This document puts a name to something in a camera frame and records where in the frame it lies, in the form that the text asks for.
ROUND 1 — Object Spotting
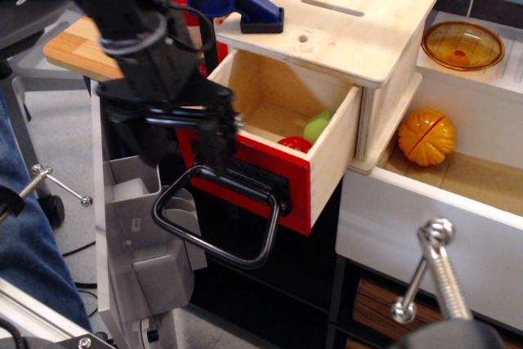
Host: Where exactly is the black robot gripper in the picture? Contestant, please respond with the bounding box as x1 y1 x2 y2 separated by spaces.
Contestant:
98 29 241 176

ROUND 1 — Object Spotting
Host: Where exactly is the wooden drawer with red front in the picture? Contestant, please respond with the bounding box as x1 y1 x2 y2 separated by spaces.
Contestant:
173 48 364 271

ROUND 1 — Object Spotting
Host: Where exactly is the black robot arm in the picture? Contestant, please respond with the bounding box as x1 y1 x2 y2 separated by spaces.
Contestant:
73 0 238 174

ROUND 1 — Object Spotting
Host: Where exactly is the light wooden box housing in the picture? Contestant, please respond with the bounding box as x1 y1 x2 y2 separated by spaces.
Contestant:
217 0 436 173

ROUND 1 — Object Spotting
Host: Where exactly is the red toy fruit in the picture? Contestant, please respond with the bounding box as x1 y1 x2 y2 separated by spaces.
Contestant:
278 136 313 153

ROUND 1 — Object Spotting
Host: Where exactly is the green toy pear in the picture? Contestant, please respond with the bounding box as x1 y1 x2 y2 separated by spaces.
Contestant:
303 111 333 144

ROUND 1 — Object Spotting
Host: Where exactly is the wooden bench top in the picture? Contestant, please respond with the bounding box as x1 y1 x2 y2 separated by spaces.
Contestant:
43 16 123 82

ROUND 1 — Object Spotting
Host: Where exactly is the red lid spice jar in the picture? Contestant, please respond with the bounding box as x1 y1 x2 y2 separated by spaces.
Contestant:
172 0 229 77

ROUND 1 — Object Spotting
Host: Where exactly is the blue black bar clamp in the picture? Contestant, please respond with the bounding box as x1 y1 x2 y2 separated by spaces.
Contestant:
184 0 284 74

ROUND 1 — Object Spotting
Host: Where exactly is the silver clamp screw left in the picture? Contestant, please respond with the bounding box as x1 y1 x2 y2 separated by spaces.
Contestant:
0 163 93 223

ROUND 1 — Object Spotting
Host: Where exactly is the silver clamp screw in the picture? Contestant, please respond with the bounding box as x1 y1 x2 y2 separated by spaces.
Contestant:
391 217 473 324
0 163 93 223

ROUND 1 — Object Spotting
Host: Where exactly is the blue jeans leg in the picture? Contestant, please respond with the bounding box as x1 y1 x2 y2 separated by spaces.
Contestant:
1 92 92 331

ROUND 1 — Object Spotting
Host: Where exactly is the orange toy pumpkin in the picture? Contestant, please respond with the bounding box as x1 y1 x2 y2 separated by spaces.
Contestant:
398 109 457 167

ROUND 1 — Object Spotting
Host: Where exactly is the silver clamp screw right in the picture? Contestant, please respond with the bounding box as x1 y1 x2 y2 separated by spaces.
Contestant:
391 217 473 324

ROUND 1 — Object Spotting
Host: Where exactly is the amber glass bowl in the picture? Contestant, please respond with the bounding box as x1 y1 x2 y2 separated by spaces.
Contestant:
422 21 505 71

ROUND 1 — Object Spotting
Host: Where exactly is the white toy sink unit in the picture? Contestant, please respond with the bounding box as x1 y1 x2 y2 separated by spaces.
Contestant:
336 22 522 331

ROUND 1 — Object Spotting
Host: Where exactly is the grey plastic mount bracket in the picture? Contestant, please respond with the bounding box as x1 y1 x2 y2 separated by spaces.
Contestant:
103 156 207 321

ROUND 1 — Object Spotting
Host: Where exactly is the aluminium profile rail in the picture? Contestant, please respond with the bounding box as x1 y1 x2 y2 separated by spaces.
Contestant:
1 280 112 348

